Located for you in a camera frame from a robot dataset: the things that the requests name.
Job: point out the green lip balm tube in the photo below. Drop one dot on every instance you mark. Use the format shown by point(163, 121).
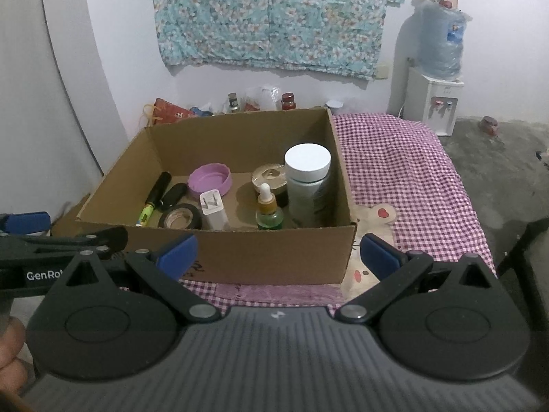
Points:
point(146, 215)

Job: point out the black cylinder flashlight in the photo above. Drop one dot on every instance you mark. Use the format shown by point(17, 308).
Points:
point(158, 189)

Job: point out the green dropper bottle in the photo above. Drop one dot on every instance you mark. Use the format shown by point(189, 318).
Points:
point(269, 216)

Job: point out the purple checkered bear tablecloth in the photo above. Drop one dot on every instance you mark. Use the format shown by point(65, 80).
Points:
point(407, 171)

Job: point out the white charger plug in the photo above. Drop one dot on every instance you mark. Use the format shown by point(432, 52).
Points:
point(214, 216)

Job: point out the white pill bottle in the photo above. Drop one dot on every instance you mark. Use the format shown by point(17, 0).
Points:
point(306, 189)

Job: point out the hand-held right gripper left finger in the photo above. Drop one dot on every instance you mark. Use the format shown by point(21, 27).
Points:
point(180, 253)

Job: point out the white water dispenser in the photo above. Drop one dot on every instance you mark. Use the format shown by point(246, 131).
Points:
point(433, 90)

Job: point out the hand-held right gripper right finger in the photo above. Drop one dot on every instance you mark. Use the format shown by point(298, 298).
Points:
point(377, 255)

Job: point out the red sauce jar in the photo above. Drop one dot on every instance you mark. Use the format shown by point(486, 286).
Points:
point(288, 102)

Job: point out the white round container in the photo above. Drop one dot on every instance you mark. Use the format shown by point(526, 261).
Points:
point(334, 106)

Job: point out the small dark jar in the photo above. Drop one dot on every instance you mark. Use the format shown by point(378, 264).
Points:
point(233, 103)

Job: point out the gold lid cosmetic jar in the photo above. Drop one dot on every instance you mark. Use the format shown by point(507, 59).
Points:
point(268, 176)

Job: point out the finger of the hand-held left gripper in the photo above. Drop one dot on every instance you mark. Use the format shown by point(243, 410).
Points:
point(28, 222)
point(64, 244)

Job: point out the small brown cardboard box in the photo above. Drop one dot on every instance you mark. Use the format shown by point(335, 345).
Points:
point(68, 223)

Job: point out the red patterned bag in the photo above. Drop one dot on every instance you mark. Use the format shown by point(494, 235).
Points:
point(169, 111)

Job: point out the white wall socket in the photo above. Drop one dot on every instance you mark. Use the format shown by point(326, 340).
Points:
point(383, 73)

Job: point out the black key fob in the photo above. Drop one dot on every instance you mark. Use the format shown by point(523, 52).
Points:
point(176, 195)

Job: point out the pink plastic lid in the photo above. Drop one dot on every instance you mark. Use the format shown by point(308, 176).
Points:
point(210, 180)

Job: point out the black tape roll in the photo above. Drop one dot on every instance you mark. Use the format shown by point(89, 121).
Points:
point(195, 216)

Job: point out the clear plastic bag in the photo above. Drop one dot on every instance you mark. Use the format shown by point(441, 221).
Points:
point(261, 98)

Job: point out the small red jar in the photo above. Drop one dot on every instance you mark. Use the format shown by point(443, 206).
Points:
point(489, 125)

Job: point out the blue packet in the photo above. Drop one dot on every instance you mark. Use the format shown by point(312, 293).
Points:
point(201, 111)

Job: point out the teal floral cloth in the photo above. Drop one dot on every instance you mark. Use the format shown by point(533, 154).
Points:
point(278, 17)

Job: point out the person's left hand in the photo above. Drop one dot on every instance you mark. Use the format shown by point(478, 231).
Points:
point(12, 352)

